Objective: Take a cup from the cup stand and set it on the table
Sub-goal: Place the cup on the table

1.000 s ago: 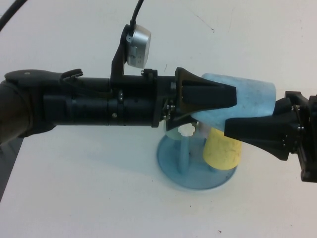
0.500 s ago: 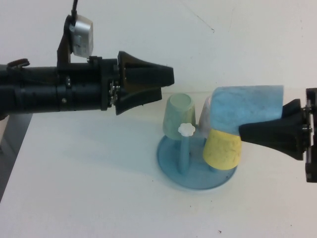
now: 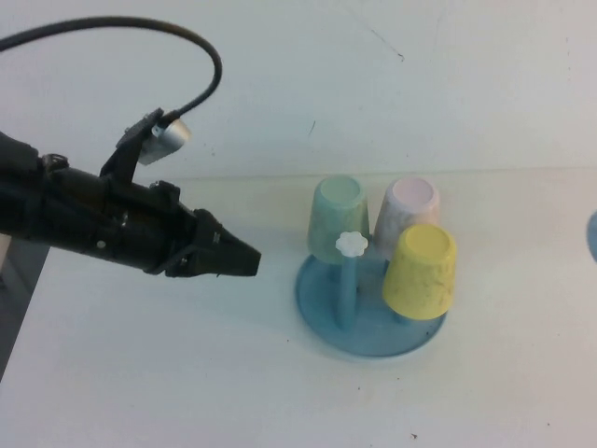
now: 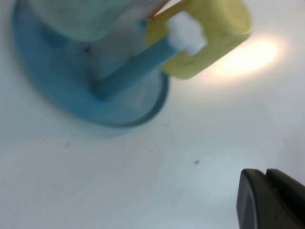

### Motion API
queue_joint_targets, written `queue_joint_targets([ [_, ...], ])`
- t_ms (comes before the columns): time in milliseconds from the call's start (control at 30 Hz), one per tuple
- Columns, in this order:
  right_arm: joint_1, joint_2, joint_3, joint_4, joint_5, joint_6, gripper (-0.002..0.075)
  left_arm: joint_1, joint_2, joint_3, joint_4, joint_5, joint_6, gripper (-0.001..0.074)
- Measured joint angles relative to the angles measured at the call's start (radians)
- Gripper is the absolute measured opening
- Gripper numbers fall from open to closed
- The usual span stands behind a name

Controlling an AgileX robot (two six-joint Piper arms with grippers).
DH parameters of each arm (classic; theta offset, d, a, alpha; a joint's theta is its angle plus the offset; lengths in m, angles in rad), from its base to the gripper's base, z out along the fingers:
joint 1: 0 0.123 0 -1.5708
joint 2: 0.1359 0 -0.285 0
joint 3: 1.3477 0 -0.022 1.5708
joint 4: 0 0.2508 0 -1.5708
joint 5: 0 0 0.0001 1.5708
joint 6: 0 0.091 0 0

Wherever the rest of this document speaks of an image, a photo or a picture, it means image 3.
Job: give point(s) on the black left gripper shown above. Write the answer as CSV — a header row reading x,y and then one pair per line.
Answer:
x,y
144,224

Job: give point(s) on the blue cup stand with posts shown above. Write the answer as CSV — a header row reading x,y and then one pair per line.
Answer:
x,y
373,340

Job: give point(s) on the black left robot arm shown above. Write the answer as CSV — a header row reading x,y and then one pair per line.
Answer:
x,y
23,200

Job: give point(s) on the light blue marbled plastic cup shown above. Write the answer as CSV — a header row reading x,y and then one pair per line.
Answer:
x,y
593,235

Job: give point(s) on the yellow marbled plastic cup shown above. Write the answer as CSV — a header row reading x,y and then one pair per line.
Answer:
x,y
420,280

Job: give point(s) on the green marbled plastic cup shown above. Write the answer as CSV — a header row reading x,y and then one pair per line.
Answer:
x,y
336,210

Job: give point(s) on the pink marbled plastic cup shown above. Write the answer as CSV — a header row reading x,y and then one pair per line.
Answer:
x,y
410,200

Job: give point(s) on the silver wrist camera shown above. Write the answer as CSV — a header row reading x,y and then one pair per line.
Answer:
x,y
170,137

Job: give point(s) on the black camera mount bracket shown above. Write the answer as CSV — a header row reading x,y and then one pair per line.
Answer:
x,y
126,149

